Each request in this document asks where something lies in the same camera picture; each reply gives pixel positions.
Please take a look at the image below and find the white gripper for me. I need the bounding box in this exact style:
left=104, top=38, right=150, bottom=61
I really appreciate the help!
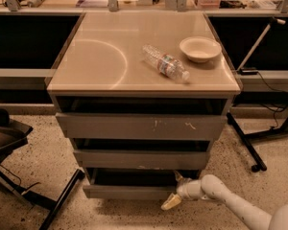
left=161, top=171, right=204, bottom=211

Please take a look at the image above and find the grey bottom drawer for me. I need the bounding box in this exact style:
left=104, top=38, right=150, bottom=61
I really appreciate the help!
left=84, top=169, right=177, bottom=200

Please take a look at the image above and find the grey drawer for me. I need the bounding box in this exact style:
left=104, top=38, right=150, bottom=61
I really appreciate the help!
left=74, top=149, right=209, bottom=170
left=84, top=169, right=177, bottom=200
left=56, top=112, right=227, bottom=140

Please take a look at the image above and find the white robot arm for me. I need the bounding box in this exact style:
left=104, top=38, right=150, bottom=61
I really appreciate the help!
left=161, top=171, right=288, bottom=230

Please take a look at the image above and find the grey middle drawer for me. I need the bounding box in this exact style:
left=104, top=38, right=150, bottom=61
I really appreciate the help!
left=74, top=149, right=209, bottom=170

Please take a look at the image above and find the grey drawer cabinet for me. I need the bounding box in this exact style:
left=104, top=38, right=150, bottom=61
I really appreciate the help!
left=44, top=11, right=243, bottom=196

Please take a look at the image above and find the grey top drawer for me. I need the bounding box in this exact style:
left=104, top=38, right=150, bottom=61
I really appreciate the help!
left=56, top=112, right=227, bottom=140

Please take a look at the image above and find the clear plastic water bottle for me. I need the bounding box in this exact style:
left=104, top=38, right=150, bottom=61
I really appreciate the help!
left=142, top=44, right=190, bottom=82

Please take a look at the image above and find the black stand right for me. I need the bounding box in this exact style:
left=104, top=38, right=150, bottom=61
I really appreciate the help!
left=227, top=112, right=288, bottom=173

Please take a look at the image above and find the black stand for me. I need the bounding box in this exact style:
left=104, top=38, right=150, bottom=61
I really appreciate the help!
left=227, top=112, right=288, bottom=173
left=0, top=107, right=86, bottom=230

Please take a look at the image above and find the white rod with black base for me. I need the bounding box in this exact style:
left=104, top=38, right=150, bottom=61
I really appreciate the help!
left=236, top=17, right=286, bottom=74

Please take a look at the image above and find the white bowl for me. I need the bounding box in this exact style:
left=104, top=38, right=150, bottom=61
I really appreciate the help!
left=180, top=36, right=222, bottom=63

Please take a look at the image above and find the black stand left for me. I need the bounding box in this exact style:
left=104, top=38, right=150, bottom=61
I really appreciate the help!
left=0, top=107, right=86, bottom=230

